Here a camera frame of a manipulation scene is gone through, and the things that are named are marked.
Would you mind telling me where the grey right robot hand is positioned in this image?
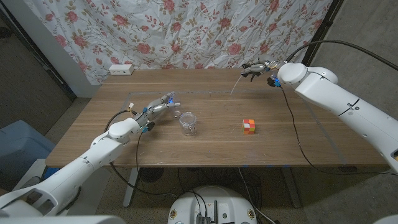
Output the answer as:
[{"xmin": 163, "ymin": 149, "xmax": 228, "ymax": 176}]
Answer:
[{"xmin": 241, "ymin": 58, "xmax": 285, "ymax": 78}]

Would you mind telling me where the blue storage bin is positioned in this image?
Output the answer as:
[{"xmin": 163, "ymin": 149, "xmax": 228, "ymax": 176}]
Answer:
[{"xmin": 0, "ymin": 120, "xmax": 55, "ymax": 183}]

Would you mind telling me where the small clear vial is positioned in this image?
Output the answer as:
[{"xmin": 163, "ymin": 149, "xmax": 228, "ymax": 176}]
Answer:
[{"xmin": 169, "ymin": 91, "xmax": 183, "ymax": 119}]

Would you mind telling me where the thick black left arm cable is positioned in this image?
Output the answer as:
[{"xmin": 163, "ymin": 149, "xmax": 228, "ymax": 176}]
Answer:
[{"xmin": 104, "ymin": 110, "xmax": 178, "ymax": 197}]

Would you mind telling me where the Rubik's cube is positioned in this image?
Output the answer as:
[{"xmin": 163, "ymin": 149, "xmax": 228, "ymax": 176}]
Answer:
[{"xmin": 242, "ymin": 119, "xmax": 256, "ymax": 135}]

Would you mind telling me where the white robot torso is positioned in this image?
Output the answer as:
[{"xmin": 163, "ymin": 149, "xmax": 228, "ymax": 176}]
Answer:
[{"xmin": 0, "ymin": 213, "xmax": 398, "ymax": 224}]

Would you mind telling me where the white power strip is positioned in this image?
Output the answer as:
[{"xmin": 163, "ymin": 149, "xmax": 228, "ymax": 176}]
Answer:
[{"xmin": 108, "ymin": 63, "xmax": 135, "ymax": 76}]

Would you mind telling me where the clear glass cup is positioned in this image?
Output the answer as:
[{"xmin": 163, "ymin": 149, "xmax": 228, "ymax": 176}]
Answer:
[{"xmin": 179, "ymin": 111, "xmax": 198, "ymax": 137}]

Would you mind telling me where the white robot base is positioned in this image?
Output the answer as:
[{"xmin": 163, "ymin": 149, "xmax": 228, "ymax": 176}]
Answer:
[{"xmin": 167, "ymin": 185, "xmax": 258, "ymax": 224}]

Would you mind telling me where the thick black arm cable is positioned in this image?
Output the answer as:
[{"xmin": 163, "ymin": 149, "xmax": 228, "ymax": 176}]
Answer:
[
  {"xmin": 104, "ymin": 110, "xmax": 178, "ymax": 197},
  {"xmin": 285, "ymin": 39, "xmax": 398, "ymax": 72}
]

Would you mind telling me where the grey table leg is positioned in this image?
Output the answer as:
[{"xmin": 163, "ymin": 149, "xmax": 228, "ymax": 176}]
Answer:
[
  {"xmin": 281, "ymin": 167, "xmax": 302, "ymax": 208},
  {"xmin": 123, "ymin": 167, "xmax": 141, "ymax": 208}
]

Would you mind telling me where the black backdrop stand pole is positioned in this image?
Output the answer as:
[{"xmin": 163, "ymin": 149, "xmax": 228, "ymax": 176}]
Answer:
[{"xmin": 301, "ymin": 0, "xmax": 345, "ymax": 67}]

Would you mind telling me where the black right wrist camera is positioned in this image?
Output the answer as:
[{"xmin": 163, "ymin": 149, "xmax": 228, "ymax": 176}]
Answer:
[{"xmin": 267, "ymin": 75, "xmax": 282, "ymax": 88}]

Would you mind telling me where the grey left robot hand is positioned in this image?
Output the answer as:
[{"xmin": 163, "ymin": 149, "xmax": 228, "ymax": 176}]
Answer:
[{"xmin": 135, "ymin": 92, "xmax": 181, "ymax": 125}]

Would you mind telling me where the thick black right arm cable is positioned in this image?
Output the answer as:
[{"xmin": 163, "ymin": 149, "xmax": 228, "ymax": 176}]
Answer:
[{"xmin": 285, "ymin": 39, "xmax": 398, "ymax": 72}]

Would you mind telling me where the floral backdrop cloth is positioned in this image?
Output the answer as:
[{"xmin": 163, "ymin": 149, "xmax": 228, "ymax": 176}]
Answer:
[{"xmin": 23, "ymin": 0, "xmax": 333, "ymax": 86}]

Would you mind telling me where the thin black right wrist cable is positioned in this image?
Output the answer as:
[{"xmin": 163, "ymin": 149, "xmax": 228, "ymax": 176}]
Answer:
[{"xmin": 279, "ymin": 86, "xmax": 398, "ymax": 176}]

